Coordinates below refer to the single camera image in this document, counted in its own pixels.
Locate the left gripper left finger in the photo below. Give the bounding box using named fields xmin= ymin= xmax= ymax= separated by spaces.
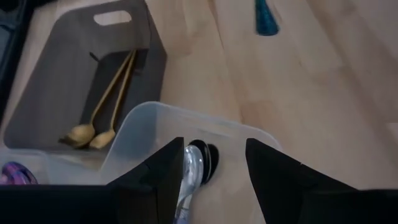
xmin=107 ymin=136 xmax=185 ymax=224

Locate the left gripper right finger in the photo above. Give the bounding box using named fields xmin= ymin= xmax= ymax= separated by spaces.
xmin=245 ymin=138 xmax=358 ymax=224

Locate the silver spoon lavender handle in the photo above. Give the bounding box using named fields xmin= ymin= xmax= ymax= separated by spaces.
xmin=198 ymin=139 xmax=213 ymax=185
xmin=174 ymin=144 xmax=205 ymax=224

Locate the gold spoon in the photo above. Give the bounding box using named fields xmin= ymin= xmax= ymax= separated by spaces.
xmin=88 ymin=49 xmax=138 ymax=151
xmin=58 ymin=49 xmax=135 ymax=149

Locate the iridescent purple teal spoon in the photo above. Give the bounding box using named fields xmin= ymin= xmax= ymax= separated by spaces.
xmin=254 ymin=0 xmax=280 ymax=37
xmin=0 ymin=161 xmax=39 ymax=186

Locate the clear plastic bin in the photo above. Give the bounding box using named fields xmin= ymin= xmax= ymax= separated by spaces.
xmin=0 ymin=147 xmax=106 ymax=187
xmin=99 ymin=101 xmax=284 ymax=224

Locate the smoky dark plastic bin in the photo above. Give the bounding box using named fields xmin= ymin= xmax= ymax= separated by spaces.
xmin=0 ymin=0 xmax=169 ymax=153

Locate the black aluminium table frame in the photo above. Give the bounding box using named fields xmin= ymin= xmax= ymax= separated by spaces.
xmin=0 ymin=0 xmax=35 ymax=121

